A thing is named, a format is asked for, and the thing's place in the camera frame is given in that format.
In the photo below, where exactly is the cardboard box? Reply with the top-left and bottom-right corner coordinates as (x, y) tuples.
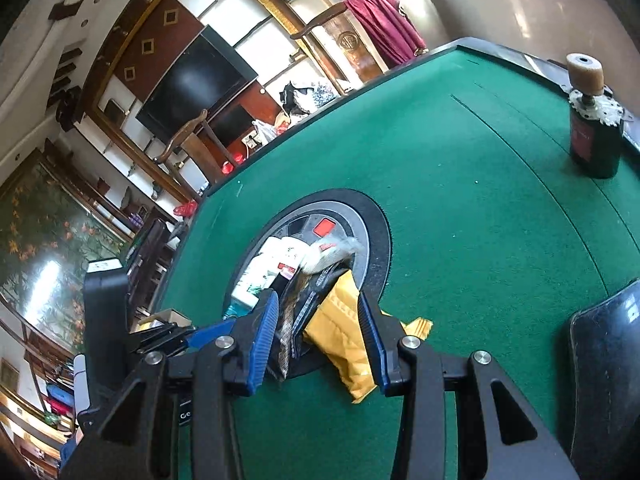
(132, 310), (193, 336)

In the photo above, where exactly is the black and white cloth pile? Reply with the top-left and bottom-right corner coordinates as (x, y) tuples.
(277, 80), (346, 116)

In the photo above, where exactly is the dark green bottle tan cap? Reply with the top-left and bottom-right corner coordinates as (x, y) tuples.
(566, 52), (636, 179)

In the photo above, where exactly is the yellow snack packet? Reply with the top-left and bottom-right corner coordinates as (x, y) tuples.
(305, 270), (431, 403)

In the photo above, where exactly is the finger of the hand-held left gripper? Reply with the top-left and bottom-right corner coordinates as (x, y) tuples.
(131, 322), (197, 354)
(187, 320), (236, 350)

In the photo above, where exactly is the crumpled clear plastic bag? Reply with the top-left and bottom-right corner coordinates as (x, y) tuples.
(300, 237), (362, 275)

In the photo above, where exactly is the carved wooden chair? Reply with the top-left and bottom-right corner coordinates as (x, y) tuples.
(290, 0), (391, 86)

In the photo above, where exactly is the person's left forearm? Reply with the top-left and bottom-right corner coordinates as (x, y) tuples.
(60, 441), (78, 476)

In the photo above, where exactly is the teal packet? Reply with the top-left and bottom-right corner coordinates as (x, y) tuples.
(225, 280), (266, 318)

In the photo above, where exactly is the black packet red print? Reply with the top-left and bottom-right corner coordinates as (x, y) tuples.
(280, 265), (351, 361)

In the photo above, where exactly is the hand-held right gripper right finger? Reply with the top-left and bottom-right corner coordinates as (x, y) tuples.
(357, 291), (581, 480)

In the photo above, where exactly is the red cloth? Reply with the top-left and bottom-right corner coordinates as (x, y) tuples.
(345, 0), (428, 68)

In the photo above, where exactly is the black chair back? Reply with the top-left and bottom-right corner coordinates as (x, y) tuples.
(567, 280), (640, 480)

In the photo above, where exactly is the gold framed wall shelf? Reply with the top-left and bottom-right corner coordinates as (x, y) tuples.
(85, 0), (351, 201)

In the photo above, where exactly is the framed flower painting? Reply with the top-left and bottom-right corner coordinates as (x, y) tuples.
(0, 150), (131, 351)

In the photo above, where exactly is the black television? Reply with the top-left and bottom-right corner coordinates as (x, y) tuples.
(135, 25), (260, 146)

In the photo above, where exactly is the green topped mahjong table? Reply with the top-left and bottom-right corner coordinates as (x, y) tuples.
(125, 217), (181, 311)

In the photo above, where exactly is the round grey table panel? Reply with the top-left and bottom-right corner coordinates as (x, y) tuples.
(222, 190), (391, 376)

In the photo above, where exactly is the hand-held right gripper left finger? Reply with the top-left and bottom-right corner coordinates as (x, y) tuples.
(60, 290), (280, 480)

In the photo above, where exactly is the white plastic bag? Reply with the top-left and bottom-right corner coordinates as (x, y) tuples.
(252, 119), (278, 143)

